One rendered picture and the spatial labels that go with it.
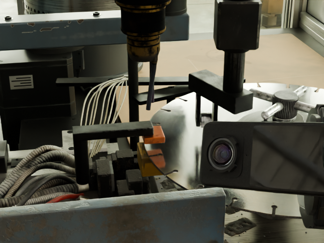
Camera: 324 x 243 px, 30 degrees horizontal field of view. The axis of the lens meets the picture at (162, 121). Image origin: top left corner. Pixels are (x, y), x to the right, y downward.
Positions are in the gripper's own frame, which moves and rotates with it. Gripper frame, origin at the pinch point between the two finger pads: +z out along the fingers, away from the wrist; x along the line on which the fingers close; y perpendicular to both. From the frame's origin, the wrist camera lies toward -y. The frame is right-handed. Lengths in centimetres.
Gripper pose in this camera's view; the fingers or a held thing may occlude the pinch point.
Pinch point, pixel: (300, 174)
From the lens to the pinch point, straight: 55.0
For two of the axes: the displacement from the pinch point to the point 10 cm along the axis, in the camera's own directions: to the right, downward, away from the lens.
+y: 9.9, 0.6, -0.9
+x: 0.7, -9.9, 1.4
